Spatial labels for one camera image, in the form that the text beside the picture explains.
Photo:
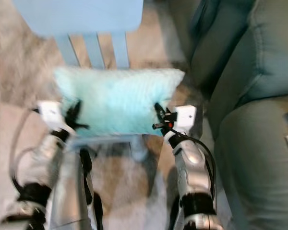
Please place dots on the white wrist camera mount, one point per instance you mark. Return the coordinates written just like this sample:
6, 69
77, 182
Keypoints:
50, 114
185, 117

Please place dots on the light blue wooden chair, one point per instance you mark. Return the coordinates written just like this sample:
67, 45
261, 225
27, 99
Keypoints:
77, 14

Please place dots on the green leather sofa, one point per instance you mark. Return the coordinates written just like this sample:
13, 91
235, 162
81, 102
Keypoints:
254, 167

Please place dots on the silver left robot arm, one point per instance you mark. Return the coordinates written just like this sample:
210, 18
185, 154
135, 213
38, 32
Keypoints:
41, 165

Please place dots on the mint dotted plush pillow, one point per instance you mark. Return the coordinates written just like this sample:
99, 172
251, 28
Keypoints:
115, 98

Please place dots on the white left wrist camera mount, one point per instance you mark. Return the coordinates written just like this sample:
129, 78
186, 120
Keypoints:
50, 114

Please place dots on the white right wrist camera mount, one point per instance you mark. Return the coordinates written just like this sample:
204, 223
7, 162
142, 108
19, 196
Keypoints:
185, 117

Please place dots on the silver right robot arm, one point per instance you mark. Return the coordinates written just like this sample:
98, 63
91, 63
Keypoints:
189, 163

